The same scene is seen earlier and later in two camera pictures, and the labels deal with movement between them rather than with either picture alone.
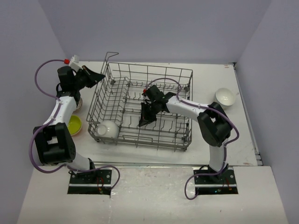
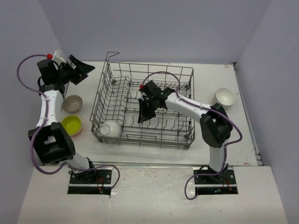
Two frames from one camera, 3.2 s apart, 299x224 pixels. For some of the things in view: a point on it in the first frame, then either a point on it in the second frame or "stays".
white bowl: x=225 y=96 stays
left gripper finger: x=94 y=81 to x=76 y=80
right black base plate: x=209 y=184 stays
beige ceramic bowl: x=223 y=106 stays
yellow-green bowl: x=74 y=124 stays
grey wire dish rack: x=116 y=108 stays
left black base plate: x=98 y=182 stays
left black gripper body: x=83 y=80 to x=67 y=73
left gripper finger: x=96 y=76 to x=81 y=66
